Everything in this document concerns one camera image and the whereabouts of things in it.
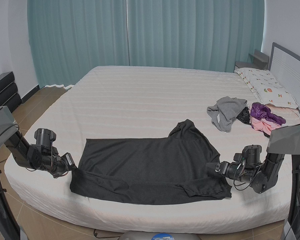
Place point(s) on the grey bedside table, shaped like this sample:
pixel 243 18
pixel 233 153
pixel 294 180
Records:
pixel 258 57

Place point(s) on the bed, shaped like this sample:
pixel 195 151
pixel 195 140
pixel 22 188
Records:
pixel 145 96

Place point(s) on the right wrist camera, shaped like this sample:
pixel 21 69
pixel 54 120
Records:
pixel 238 157

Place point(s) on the black lace garment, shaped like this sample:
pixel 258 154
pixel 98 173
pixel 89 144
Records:
pixel 243 116

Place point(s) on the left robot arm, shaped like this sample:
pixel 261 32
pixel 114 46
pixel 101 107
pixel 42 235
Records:
pixel 2 126

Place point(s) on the grey garment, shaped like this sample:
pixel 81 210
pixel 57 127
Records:
pixel 227 111

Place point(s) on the blue-green curtain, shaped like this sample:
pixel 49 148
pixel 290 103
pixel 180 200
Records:
pixel 195 26
pixel 80 34

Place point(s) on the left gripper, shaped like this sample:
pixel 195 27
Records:
pixel 62 167

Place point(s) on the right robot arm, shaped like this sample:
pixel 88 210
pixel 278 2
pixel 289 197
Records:
pixel 287 139

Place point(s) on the black chest of drawers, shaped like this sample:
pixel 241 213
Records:
pixel 2 91

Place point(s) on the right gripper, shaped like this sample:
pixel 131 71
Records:
pixel 230 170

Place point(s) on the pink garment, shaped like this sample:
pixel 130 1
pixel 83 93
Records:
pixel 261 126

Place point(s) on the black T-shirt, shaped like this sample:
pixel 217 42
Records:
pixel 145 164

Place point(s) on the white printed pillow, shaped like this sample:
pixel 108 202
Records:
pixel 267 86

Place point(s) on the purple garment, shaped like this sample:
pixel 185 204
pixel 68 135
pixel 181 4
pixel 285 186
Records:
pixel 261 110

